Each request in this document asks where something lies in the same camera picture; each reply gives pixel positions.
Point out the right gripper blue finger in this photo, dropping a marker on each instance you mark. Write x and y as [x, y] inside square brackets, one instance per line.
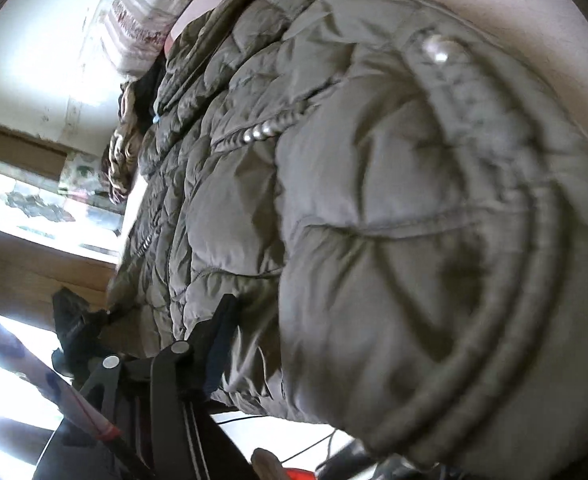
[186, 442]

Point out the black clothing pile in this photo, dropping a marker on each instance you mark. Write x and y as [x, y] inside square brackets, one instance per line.
[145, 92]

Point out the floral curtain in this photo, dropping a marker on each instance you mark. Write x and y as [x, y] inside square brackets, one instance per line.
[70, 212]

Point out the left hand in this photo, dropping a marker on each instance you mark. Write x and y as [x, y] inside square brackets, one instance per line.
[267, 466]

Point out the beige patterned blanket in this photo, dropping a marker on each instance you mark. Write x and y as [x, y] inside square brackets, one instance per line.
[120, 159]

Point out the grey quilted puffer jacket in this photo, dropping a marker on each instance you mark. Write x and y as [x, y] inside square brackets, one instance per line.
[400, 203]

